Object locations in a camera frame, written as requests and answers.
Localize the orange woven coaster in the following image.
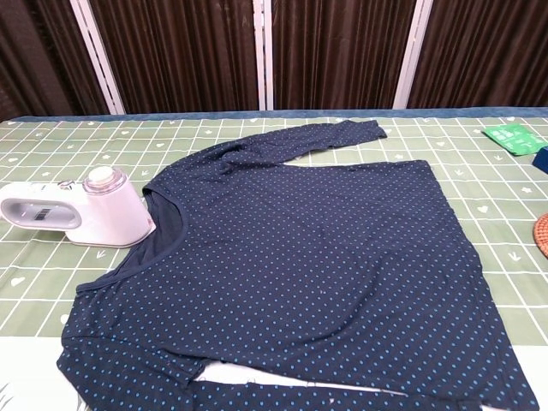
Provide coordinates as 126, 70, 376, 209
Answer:
533, 213, 548, 260

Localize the blue velvet table cover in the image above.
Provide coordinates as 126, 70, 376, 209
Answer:
0, 105, 548, 126

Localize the green plastic packet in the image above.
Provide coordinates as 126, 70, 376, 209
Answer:
480, 122, 548, 158

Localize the green grid tablecloth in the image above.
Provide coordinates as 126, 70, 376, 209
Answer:
0, 115, 548, 411

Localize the navy polka dot shirt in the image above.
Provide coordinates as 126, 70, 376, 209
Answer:
55, 119, 539, 411

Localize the white handheld garment steamer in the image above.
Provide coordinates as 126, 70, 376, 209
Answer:
0, 166, 158, 250

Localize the white screen frame post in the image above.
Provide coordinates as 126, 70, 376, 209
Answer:
69, 0, 127, 116
392, 0, 434, 109
253, 0, 276, 111

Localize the brown curtain panel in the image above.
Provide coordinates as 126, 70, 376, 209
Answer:
88, 0, 260, 115
0, 0, 109, 123
407, 0, 548, 109
271, 0, 419, 110

